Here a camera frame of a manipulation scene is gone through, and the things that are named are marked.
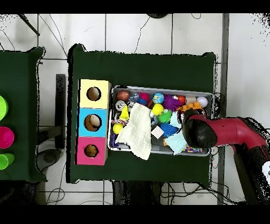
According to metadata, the black upright panel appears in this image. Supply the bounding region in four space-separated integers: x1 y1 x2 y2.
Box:
55 73 66 150

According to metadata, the black round base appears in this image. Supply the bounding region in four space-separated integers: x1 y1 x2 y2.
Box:
146 13 169 19

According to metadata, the globe print ball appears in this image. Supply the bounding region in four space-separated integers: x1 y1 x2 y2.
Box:
152 92 165 105

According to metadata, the white baseball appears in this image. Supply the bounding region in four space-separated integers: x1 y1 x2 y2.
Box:
196 96 209 108

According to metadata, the pink plastic cup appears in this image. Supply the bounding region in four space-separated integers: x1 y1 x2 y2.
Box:
0 126 15 149

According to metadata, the silver mesh bin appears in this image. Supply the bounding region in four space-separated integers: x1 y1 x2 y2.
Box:
107 85 214 157

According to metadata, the wooden box with three holes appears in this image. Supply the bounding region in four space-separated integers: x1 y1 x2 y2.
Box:
74 79 112 166

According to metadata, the green fuzzy monster toy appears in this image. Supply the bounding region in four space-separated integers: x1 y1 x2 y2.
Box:
157 109 173 124

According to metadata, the brown toy football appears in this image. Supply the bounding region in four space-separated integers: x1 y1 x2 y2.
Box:
116 90 130 101

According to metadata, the dark green side tablecloth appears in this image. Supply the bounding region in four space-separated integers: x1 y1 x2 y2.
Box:
0 46 47 183

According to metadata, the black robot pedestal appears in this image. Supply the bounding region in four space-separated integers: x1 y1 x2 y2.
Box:
111 180 163 205

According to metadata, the yellow smiley ball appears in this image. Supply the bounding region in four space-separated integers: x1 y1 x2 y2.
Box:
151 103 165 116

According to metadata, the lime green plastic cup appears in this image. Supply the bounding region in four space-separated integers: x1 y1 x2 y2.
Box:
0 153 16 170
0 95 9 122

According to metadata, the black tripod leg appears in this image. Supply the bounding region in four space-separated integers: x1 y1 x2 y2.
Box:
17 13 41 36

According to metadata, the purple spiky monster toy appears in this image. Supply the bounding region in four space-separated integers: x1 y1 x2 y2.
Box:
162 95 183 113

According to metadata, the light blue waffle cloth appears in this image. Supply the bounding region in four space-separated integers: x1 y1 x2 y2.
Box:
164 111 189 156

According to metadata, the cream waffle cloth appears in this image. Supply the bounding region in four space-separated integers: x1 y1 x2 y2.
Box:
114 102 152 161

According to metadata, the yellow cheese wedge toy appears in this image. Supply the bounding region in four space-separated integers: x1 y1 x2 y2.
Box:
119 104 130 121

